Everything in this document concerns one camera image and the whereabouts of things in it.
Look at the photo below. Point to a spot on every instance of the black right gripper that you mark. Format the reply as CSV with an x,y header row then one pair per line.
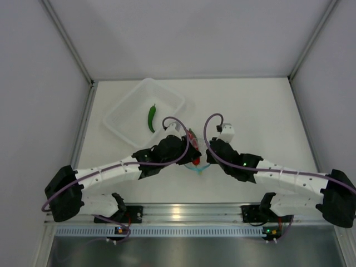
x,y
210,158

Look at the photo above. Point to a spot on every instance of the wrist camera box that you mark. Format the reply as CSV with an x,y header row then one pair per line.
x,y
226,132
173,129

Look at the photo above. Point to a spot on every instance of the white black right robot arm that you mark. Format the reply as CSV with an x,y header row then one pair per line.
x,y
289,192

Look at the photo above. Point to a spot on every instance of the green fake chili pepper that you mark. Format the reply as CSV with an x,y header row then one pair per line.
x,y
150,117

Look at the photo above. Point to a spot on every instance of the red fake chili pepper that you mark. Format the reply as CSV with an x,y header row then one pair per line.
x,y
193,139

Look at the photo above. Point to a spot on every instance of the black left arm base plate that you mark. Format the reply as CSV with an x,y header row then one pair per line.
x,y
126,215

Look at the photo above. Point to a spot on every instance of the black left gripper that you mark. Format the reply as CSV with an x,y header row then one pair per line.
x,y
194,154

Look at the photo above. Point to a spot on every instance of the aluminium frame post right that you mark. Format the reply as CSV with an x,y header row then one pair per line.
x,y
312,39

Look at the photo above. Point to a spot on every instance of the aluminium frame post left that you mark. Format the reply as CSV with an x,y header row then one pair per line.
x,y
50,10

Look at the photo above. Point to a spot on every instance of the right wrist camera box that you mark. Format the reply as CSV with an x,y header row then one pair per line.
x,y
226,132

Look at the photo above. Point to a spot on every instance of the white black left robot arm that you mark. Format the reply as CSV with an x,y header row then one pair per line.
x,y
95,191

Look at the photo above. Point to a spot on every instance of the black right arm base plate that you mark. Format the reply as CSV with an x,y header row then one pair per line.
x,y
256,215

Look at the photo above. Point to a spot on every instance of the white slotted cable duct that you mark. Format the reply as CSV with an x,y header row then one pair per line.
x,y
164,231

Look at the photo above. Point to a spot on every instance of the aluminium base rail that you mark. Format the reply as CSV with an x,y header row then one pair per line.
x,y
221,213

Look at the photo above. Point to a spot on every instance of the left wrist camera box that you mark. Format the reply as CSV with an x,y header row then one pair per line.
x,y
173,129

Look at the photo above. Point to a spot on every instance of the white perforated plastic basket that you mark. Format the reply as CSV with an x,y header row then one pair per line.
x,y
128,118

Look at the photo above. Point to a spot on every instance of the aluminium frame post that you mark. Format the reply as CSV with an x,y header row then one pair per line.
x,y
312,39
50,10

